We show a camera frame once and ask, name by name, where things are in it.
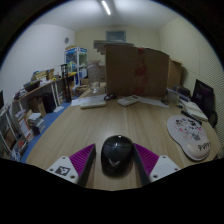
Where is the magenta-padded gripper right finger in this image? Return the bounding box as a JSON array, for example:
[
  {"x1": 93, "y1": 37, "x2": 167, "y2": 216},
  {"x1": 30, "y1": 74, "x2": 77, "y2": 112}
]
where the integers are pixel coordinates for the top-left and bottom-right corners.
[{"x1": 132, "y1": 143, "x2": 182, "y2": 188}]

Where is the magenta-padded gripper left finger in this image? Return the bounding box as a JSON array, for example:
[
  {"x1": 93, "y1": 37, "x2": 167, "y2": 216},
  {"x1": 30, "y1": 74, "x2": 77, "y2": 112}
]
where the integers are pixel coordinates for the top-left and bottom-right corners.
[{"x1": 46, "y1": 143, "x2": 98, "y2": 188}]

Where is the black computer mouse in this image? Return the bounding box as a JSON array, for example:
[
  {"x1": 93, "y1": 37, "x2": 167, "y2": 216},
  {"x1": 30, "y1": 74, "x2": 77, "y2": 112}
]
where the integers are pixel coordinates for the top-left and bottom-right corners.
[{"x1": 100, "y1": 134, "x2": 135, "y2": 178}]

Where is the white printed mouse pad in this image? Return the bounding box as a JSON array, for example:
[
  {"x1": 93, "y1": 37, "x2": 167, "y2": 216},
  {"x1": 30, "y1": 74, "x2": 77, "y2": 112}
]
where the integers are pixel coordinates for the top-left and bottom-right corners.
[{"x1": 166, "y1": 114, "x2": 212, "y2": 162}]

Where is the white paper sheet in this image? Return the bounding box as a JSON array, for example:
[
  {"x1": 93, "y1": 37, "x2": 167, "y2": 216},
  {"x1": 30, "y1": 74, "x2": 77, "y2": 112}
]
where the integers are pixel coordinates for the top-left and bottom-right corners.
[
  {"x1": 70, "y1": 94, "x2": 108, "y2": 107},
  {"x1": 139, "y1": 96, "x2": 170, "y2": 109}
]

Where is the black marker pen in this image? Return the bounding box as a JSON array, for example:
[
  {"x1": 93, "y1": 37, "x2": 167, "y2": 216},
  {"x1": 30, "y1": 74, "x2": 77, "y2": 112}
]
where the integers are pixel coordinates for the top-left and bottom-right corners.
[{"x1": 180, "y1": 109, "x2": 203, "y2": 126}]

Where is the low bookshelf unit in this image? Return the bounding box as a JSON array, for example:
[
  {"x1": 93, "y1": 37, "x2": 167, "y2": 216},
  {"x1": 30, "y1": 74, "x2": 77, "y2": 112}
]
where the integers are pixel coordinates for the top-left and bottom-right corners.
[{"x1": 0, "y1": 99, "x2": 46, "y2": 162}]

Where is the small black gadget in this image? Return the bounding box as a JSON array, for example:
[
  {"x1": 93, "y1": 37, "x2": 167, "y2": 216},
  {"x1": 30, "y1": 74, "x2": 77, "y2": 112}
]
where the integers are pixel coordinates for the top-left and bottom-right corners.
[{"x1": 103, "y1": 93, "x2": 118, "y2": 102}]

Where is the white open book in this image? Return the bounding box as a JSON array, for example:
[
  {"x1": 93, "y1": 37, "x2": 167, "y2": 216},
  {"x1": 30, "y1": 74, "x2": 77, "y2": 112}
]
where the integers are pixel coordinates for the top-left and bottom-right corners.
[{"x1": 179, "y1": 98, "x2": 209, "y2": 123}]

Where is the black office chair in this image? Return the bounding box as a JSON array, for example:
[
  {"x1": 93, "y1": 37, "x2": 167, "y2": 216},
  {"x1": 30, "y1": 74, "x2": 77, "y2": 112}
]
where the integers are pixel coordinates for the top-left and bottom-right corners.
[{"x1": 190, "y1": 78, "x2": 219, "y2": 129}]

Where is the clear plastic container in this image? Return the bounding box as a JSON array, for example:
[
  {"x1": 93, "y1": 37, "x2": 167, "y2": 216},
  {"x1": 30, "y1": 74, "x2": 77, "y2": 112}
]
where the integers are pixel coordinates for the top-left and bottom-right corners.
[{"x1": 87, "y1": 60, "x2": 107, "y2": 88}]

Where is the large brown cardboard box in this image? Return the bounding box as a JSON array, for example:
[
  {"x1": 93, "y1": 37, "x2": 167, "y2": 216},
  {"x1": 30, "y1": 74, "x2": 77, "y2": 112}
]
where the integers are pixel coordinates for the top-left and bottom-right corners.
[{"x1": 104, "y1": 44, "x2": 170, "y2": 98}]

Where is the small brown cardboard box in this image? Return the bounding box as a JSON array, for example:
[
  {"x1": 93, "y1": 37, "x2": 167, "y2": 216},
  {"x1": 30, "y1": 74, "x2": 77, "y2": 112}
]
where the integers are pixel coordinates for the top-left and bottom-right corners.
[{"x1": 168, "y1": 59, "x2": 184, "y2": 90}]

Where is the blue white claw machine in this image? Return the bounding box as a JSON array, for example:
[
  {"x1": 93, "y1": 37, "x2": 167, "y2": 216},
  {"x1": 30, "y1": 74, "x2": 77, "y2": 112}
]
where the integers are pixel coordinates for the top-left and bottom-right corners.
[{"x1": 64, "y1": 46, "x2": 89, "y2": 86}]

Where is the ceiling tube light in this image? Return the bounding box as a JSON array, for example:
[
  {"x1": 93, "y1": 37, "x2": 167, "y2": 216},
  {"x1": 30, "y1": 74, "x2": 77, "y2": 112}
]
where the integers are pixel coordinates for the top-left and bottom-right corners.
[{"x1": 100, "y1": 0, "x2": 112, "y2": 16}]

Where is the wooden wall shelf unit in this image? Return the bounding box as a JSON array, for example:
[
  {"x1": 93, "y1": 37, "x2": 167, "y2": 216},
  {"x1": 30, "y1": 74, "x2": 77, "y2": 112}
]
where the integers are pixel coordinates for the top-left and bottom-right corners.
[{"x1": 13, "y1": 63, "x2": 79, "y2": 116}]

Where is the wall air vent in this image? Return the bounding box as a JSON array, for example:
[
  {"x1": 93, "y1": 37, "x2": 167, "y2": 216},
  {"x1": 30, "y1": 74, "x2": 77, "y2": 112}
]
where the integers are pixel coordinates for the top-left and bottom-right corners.
[{"x1": 105, "y1": 30, "x2": 127, "y2": 42}]

